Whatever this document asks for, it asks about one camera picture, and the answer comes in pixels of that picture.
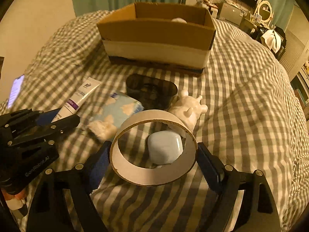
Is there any white tape roll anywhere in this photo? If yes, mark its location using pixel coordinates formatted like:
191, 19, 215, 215
110, 109, 197, 186

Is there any black chair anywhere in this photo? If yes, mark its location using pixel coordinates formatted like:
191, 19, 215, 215
256, 26, 286, 61

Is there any white sock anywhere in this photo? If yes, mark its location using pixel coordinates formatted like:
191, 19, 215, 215
171, 17, 187, 24

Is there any light blue earbuds case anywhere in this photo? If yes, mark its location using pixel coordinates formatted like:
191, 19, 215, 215
147, 130, 183, 165

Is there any grey mini fridge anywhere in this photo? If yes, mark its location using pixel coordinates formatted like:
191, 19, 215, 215
217, 2, 244, 26

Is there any dark transparent glasses case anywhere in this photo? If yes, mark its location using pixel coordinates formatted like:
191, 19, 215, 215
126, 74, 178, 110

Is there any blue tissue pack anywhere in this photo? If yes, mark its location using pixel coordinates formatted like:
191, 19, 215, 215
87, 91, 144, 142

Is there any white oval vanity mirror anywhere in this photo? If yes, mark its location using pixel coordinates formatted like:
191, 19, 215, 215
256, 0, 273, 23

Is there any white animal figurine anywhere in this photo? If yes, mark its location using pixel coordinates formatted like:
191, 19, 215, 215
168, 90, 208, 132

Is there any cardboard box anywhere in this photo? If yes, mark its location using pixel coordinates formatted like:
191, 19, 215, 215
97, 2, 216, 70

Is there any grey checkered bed cover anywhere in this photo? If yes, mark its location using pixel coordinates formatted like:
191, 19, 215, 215
12, 10, 308, 231

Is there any white purple cream tube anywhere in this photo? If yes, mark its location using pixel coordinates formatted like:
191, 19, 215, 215
51, 77, 101, 123

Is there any smartphone with lit screen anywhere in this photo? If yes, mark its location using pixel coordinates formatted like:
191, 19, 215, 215
7, 74, 25, 108

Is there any white cloth on chair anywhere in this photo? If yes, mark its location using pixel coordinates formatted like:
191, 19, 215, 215
260, 30, 281, 53

